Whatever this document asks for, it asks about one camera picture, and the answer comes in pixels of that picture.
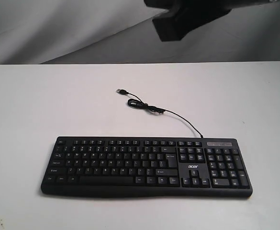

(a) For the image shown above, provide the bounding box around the black acer keyboard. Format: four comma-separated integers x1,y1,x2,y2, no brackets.
41,137,253,198

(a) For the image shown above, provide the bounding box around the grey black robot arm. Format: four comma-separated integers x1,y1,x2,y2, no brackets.
144,0,278,42

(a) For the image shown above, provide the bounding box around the grey backdrop cloth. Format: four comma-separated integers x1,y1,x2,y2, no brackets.
0,0,280,64

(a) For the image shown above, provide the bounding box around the black USB cable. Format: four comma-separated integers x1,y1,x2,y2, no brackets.
116,88,204,139

